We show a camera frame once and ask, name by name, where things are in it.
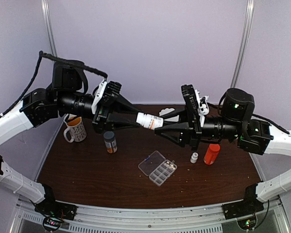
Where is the small white capped bottle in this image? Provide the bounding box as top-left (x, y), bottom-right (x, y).
top-left (136, 112), bottom-right (164, 130)

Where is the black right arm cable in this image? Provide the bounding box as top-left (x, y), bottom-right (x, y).
top-left (252, 113), bottom-right (291, 136)

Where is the clear plastic pill organizer box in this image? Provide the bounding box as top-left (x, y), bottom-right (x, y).
top-left (138, 150), bottom-right (178, 186)

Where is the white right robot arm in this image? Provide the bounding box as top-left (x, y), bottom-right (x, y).
top-left (154, 85), bottom-right (291, 156)

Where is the white orange vitamin bottle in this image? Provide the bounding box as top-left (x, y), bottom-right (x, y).
top-left (103, 131), bottom-right (117, 153)

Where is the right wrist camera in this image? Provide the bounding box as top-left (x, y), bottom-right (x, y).
top-left (181, 84), bottom-right (210, 116)

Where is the aluminium frame post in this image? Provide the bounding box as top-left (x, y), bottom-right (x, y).
top-left (228, 0), bottom-right (255, 89)
top-left (40, 0), bottom-right (72, 109)

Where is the right aluminium frame post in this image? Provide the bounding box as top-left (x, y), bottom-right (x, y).
top-left (228, 0), bottom-right (255, 89)

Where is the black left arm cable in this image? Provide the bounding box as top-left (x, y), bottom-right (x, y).
top-left (0, 50), bottom-right (109, 117)

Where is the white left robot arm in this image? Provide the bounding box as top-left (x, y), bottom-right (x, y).
top-left (0, 58), bottom-right (139, 216)

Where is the left aluminium frame post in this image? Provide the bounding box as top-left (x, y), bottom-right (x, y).
top-left (40, 0), bottom-right (72, 109)

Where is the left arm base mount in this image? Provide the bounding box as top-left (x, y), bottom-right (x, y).
top-left (33, 201), bottom-right (77, 220)

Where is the floral mug with yellow interior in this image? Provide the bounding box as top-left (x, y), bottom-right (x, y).
top-left (64, 114), bottom-right (87, 143)

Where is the orange cylindrical bottle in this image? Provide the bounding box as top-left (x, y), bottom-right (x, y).
top-left (204, 144), bottom-right (221, 165)

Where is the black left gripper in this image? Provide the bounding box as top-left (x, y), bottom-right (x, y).
top-left (57, 89), bottom-right (144, 134)

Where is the small white pill bottle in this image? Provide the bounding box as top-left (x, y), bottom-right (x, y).
top-left (190, 152), bottom-right (198, 164)

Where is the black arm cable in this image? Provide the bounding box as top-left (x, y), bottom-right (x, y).
top-left (0, 50), bottom-right (109, 117)
top-left (252, 113), bottom-right (291, 136)

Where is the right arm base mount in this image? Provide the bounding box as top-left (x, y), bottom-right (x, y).
top-left (222, 201), bottom-right (264, 220)

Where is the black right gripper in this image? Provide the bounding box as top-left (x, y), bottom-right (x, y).
top-left (154, 106), bottom-right (241, 152)

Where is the white scalloped bowl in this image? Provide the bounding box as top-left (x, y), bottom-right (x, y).
top-left (159, 108), bottom-right (179, 122)

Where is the aluminium front rail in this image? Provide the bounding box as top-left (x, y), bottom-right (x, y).
top-left (7, 197), bottom-right (291, 233)

